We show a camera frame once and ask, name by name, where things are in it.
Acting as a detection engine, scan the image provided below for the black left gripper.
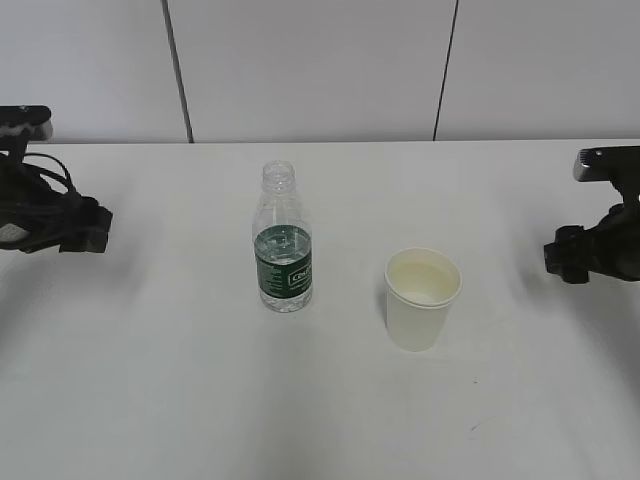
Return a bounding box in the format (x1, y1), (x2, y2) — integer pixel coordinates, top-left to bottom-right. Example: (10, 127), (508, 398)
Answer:
(1, 152), (113, 254)

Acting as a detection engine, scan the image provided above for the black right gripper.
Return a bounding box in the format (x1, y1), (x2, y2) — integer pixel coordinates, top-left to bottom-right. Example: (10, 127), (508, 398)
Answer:
(543, 204), (639, 284)

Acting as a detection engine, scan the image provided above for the white paper cup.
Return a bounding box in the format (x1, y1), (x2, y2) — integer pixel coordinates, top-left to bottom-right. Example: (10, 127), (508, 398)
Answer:
(384, 248), (462, 352)

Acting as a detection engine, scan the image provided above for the clear green-label water bottle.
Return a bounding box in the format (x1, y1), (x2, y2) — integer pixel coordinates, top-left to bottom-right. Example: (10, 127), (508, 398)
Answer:
(252, 160), (313, 313)

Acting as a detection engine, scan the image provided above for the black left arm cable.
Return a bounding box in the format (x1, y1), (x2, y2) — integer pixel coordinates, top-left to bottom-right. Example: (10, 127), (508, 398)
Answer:
(0, 152), (81, 211)

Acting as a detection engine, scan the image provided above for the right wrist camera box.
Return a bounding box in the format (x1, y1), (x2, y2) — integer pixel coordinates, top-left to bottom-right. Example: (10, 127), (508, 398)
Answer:
(573, 146), (640, 206)

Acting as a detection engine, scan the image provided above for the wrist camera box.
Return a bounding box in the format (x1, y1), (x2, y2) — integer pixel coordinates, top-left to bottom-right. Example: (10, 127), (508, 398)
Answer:
(0, 105), (53, 141)
(573, 146), (640, 206)

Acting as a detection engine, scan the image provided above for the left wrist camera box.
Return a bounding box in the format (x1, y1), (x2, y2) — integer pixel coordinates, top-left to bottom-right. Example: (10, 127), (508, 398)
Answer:
(0, 105), (53, 141)

